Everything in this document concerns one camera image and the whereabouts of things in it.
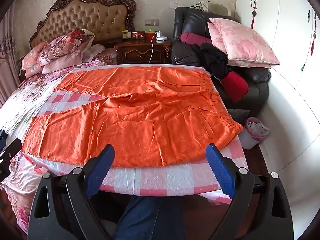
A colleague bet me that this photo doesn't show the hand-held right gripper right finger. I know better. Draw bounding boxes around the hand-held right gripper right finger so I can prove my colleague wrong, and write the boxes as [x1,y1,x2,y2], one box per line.
[205,143,294,240]

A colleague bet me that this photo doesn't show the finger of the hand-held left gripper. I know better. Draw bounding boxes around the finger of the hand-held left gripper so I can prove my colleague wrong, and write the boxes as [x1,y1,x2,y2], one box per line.
[0,139,22,180]
[0,129,8,151]

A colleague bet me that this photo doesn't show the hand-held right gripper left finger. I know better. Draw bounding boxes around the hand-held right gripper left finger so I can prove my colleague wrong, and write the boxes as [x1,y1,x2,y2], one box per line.
[28,144,115,240]

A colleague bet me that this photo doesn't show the orange pants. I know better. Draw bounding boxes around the orange pants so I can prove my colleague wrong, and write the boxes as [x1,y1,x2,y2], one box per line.
[21,65,244,168]

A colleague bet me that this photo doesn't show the trash bin with pink liner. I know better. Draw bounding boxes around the trash bin with pink liner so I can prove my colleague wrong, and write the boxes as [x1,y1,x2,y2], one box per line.
[241,117,271,150]

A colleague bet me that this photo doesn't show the pink curtain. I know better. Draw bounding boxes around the pink curtain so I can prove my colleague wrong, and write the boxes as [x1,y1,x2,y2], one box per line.
[0,4,22,108]

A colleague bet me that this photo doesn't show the pink floral bed pillow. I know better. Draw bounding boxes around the pink floral bed pillow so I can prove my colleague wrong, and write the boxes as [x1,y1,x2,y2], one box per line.
[21,47,44,78]

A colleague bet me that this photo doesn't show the red cloth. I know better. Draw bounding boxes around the red cloth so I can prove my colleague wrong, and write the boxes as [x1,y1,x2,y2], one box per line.
[221,71,249,103]

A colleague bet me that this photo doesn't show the folded pink quilt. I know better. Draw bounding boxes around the folded pink quilt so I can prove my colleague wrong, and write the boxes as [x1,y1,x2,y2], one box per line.
[41,44,105,75]

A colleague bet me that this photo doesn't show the black clothing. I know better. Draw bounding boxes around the black clothing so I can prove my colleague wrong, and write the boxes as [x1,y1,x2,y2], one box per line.
[191,43,229,79]

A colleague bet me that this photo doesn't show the folded floral quilt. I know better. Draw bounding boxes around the folded floral quilt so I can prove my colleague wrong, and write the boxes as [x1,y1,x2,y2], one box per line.
[37,29,95,67]

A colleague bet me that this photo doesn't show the carved wooden nightstand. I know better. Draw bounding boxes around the carved wooden nightstand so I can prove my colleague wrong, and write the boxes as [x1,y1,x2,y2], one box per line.
[114,38,173,65]

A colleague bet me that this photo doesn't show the large pink floral pillow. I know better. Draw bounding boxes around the large pink floral pillow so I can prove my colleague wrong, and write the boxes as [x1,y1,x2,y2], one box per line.
[207,22,272,69]
[209,18,281,66]

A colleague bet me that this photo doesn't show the dark red cushion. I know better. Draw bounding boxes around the dark red cushion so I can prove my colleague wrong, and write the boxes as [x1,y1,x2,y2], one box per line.
[179,32,213,45]

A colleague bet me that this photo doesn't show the tufted carved wooden headboard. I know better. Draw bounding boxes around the tufted carved wooden headboard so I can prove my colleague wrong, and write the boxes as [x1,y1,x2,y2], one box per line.
[29,0,137,49]

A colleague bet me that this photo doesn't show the white wardrobe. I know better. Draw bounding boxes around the white wardrobe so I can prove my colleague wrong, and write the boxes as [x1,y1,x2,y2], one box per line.
[236,0,320,110]

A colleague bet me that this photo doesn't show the black leather armchair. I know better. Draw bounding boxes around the black leather armchair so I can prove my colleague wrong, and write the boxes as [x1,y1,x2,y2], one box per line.
[171,6,272,117]

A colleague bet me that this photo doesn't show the red tassel ornament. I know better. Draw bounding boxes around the red tassel ornament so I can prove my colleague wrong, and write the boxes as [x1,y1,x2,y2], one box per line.
[250,0,259,29]
[310,12,318,56]

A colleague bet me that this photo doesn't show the clothes hanger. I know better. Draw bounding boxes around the clothes hanger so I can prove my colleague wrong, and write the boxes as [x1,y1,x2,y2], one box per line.
[193,0,210,12]

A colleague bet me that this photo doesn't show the white charging cable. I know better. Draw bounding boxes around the white charging cable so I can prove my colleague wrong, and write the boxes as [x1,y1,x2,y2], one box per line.
[148,30,162,65]

